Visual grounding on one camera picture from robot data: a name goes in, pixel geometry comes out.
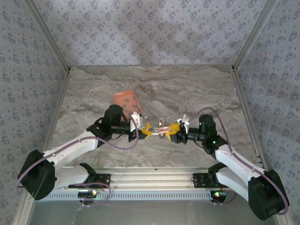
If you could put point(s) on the aluminium frame post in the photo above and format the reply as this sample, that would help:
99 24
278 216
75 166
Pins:
255 35
48 35

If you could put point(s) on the aluminium table side rail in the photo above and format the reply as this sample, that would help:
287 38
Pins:
62 93
241 93

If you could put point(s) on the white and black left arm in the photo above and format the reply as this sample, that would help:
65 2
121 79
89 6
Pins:
70 150

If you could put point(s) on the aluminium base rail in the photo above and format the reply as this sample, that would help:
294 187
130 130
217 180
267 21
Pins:
152 178

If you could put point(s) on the pink plastic tray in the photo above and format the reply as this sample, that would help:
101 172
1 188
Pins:
119 98

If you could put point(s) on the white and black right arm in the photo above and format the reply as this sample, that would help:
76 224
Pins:
236 161

